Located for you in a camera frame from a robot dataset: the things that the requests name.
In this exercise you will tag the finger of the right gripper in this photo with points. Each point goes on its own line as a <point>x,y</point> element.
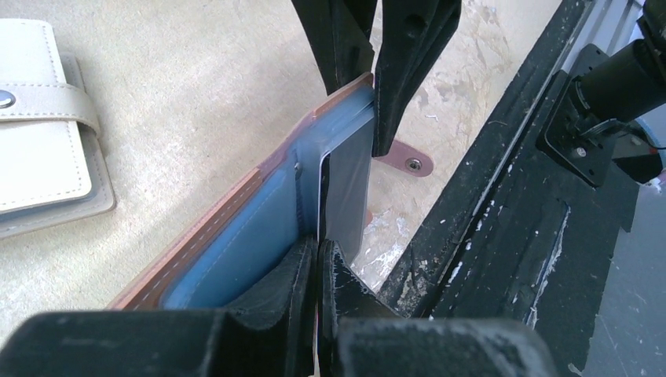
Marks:
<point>338,32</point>
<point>414,34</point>

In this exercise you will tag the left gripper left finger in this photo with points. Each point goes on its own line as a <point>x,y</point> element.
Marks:
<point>267,331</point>

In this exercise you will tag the brown card holder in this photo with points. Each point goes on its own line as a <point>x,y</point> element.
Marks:
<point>250,229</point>

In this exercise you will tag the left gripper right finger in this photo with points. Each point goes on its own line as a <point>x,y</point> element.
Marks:
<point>360,336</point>

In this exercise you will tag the cream card holder with snap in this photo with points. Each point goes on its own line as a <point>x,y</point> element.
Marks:
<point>52,167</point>

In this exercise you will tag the aluminium frame rail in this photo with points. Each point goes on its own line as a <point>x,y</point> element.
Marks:
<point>610,25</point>

